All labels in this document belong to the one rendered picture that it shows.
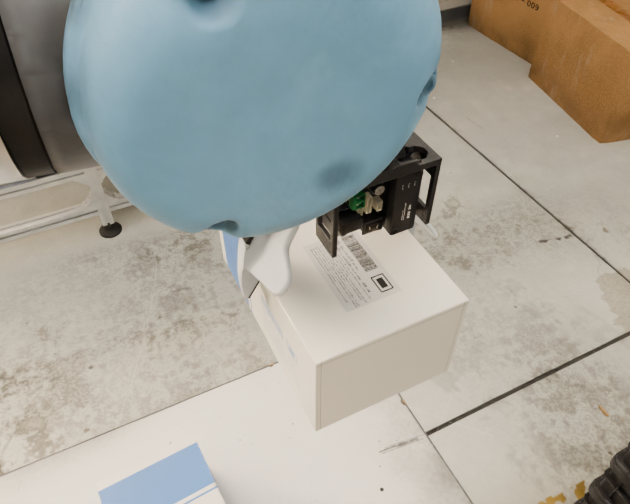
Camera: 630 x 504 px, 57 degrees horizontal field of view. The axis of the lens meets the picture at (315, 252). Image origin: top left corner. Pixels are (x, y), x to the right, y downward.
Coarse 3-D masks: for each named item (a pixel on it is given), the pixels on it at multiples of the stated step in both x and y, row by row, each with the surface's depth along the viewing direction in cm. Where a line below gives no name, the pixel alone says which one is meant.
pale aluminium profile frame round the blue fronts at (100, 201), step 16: (48, 176) 183; (64, 176) 185; (80, 176) 187; (96, 176) 190; (0, 192) 179; (16, 192) 181; (96, 192) 195; (112, 192) 201; (64, 208) 197; (80, 208) 197; (96, 208) 198; (112, 208) 201; (16, 224) 191; (32, 224) 191; (48, 224) 195; (64, 224) 197; (112, 224) 209; (0, 240) 190
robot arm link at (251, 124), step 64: (0, 0) 9; (64, 0) 10; (128, 0) 9; (192, 0) 9; (256, 0) 9; (320, 0) 9; (384, 0) 10; (0, 64) 10; (64, 64) 10; (128, 64) 9; (192, 64) 9; (256, 64) 10; (320, 64) 10; (384, 64) 11; (0, 128) 11; (64, 128) 11; (128, 128) 10; (192, 128) 10; (256, 128) 11; (320, 128) 11; (384, 128) 12; (128, 192) 11; (192, 192) 11; (256, 192) 12; (320, 192) 13
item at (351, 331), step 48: (384, 240) 44; (240, 288) 52; (336, 288) 41; (384, 288) 41; (432, 288) 41; (288, 336) 41; (336, 336) 38; (384, 336) 38; (432, 336) 41; (336, 384) 39; (384, 384) 43
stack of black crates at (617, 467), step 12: (624, 456) 98; (612, 468) 100; (624, 468) 98; (600, 480) 107; (612, 480) 103; (624, 480) 98; (588, 492) 112; (600, 492) 106; (612, 492) 103; (624, 492) 101
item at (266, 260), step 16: (240, 240) 40; (256, 240) 40; (272, 240) 39; (288, 240) 38; (240, 256) 41; (256, 256) 40; (272, 256) 39; (288, 256) 38; (240, 272) 41; (256, 272) 40; (272, 272) 39; (288, 272) 38; (272, 288) 38; (288, 288) 38
